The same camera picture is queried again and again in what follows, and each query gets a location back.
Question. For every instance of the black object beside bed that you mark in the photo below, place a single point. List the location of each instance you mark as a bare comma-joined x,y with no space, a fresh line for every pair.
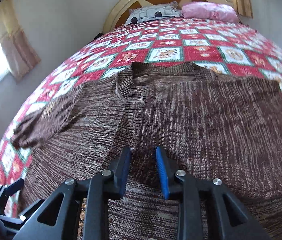
98,36

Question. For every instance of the side window beige curtain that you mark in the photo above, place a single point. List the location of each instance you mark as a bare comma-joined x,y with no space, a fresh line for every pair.
20,55

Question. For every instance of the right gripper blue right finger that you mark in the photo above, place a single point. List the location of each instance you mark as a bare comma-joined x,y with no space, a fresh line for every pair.
227,216

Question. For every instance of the red patchwork bedspread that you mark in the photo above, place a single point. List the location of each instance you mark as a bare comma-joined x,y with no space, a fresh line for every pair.
225,48

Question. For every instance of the grey patterned pillow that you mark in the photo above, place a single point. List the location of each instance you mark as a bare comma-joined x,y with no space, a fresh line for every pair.
154,12

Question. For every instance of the brown knitted sweater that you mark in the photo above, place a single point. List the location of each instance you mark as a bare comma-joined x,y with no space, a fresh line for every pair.
213,125

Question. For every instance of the pink pillow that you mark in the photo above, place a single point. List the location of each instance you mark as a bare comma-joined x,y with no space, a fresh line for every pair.
210,11

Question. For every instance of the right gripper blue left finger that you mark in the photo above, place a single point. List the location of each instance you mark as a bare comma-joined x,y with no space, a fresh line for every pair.
58,216

